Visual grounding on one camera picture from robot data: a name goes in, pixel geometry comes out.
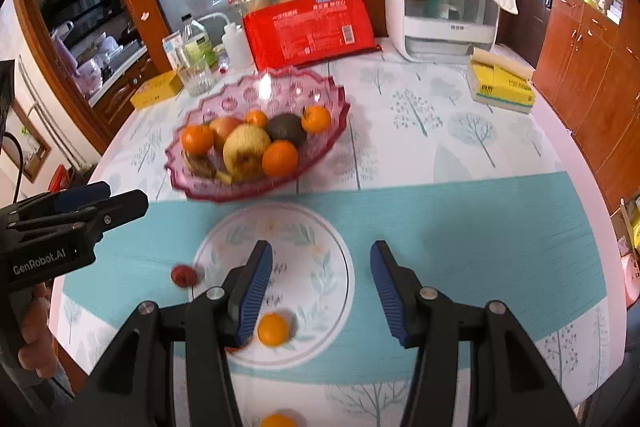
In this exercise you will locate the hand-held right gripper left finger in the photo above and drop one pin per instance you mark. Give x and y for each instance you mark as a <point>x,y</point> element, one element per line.
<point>255,302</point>

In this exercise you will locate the brown wooden cabinets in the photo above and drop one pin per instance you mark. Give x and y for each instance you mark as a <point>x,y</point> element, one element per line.
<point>575,57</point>

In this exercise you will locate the pink plastic basin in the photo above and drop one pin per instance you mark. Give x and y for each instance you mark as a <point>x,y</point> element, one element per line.
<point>631,279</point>

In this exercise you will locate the red-yellow apple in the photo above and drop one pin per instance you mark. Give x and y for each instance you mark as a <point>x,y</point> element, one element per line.
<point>223,128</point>

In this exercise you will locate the yellow pear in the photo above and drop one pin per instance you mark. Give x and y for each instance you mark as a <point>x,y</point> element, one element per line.
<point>245,149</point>

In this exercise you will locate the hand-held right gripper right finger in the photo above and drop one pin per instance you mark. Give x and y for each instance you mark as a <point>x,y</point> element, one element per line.
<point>390,297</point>

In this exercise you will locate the white-blue small box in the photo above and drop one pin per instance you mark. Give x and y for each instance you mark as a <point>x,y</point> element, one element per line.
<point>172,49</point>

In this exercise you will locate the person's left hand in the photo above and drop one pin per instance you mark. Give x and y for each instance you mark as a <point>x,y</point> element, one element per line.
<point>37,337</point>

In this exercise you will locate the overripe brown banana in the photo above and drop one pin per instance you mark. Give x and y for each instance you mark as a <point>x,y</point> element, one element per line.
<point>202,164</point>

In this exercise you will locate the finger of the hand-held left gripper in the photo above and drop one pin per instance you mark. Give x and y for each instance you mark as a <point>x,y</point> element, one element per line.
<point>82,196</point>
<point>117,209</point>

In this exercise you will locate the yellow cardboard box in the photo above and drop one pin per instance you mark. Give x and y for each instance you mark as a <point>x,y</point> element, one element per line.
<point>157,89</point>

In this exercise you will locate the clear bottle green label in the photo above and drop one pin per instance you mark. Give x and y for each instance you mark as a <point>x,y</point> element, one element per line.
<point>197,42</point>

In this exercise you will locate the white squeeze bottle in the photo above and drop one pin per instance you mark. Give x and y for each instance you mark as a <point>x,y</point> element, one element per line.
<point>235,47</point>

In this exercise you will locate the dark avocado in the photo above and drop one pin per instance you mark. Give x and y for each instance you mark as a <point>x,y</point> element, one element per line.
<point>285,128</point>

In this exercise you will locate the orange tangerine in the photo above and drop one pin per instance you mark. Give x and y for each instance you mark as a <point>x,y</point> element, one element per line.
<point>278,421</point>
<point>280,158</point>
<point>316,118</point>
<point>197,139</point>
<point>273,329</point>
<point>256,118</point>

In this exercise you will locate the pink glass fruit bowl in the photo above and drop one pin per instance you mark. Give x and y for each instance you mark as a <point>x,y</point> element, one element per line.
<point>240,92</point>

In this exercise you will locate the red plastic package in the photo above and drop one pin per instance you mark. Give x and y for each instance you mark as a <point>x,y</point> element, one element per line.
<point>310,32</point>

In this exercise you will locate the clear drinking glass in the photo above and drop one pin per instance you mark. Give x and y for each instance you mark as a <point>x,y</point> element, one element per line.
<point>197,79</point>

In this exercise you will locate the yellow-white tissue box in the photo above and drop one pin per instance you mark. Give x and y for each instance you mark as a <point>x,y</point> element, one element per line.
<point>500,87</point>

